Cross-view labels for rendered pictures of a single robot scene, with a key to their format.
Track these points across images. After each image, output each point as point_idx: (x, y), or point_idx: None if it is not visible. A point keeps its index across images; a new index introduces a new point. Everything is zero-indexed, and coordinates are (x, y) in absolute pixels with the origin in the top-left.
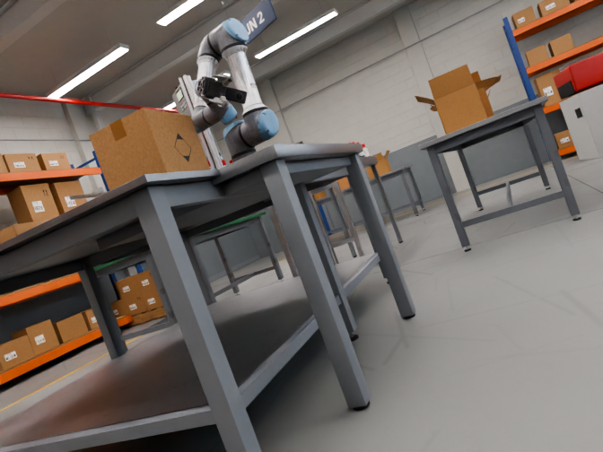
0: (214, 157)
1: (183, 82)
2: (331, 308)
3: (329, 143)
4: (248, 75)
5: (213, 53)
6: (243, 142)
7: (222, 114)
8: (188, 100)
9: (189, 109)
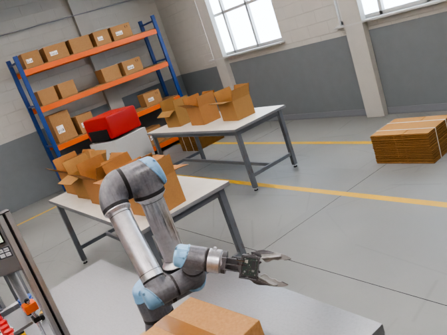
0: (60, 320)
1: (6, 223)
2: None
3: (281, 287)
4: (173, 223)
5: (128, 197)
6: (173, 300)
7: (203, 282)
8: (16, 248)
9: (17, 260)
